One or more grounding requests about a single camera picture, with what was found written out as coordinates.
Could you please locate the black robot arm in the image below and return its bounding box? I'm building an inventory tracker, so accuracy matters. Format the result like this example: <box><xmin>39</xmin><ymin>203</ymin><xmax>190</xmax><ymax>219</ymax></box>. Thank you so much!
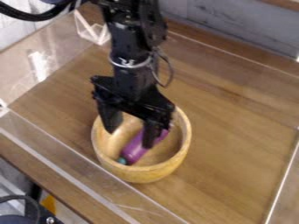
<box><xmin>91</xmin><ymin>0</ymin><xmax>176</xmax><ymax>149</ymax></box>

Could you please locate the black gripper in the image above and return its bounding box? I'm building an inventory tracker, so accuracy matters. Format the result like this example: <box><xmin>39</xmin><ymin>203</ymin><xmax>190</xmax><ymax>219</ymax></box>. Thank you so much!
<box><xmin>90</xmin><ymin>75</ymin><xmax>176</xmax><ymax>149</ymax></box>

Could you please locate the black clamp with screw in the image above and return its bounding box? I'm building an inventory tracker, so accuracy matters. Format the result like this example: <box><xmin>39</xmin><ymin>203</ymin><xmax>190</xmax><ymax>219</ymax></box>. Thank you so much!
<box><xmin>25</xmin><ymin>185</ymin><xmax>65</xmax><ymax>224</ymax></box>

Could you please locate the clear acrylic tray wall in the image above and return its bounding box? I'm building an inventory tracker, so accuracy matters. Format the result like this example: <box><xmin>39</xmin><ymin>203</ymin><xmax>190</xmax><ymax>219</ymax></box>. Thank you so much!
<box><xmin>0</xmin><ymin>15</ymin><xmax>299</xmax><ymax>224</ymax></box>

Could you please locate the black cable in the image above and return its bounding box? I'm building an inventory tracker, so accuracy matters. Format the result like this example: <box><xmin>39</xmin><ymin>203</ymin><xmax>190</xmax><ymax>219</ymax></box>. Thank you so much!
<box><xmin>0</xmin><ymin>194</ymin><xmax>43</xmax><ymax>224</ymax></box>

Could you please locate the purple toy eggplant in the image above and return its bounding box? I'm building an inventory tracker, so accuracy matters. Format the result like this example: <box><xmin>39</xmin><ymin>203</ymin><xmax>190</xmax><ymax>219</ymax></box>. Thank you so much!
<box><xmin>117</xmin><ymin>128</ymin><xmax>172</xmax><ymax>166</ymax></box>

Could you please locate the brown wooden bowl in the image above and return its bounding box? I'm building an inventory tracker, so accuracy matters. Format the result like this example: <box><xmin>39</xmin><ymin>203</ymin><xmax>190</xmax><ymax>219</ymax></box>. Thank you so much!
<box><xmin>91</xmin><ymin>108</ymin><xmax>193</xmax><ymax>184</ymax></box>

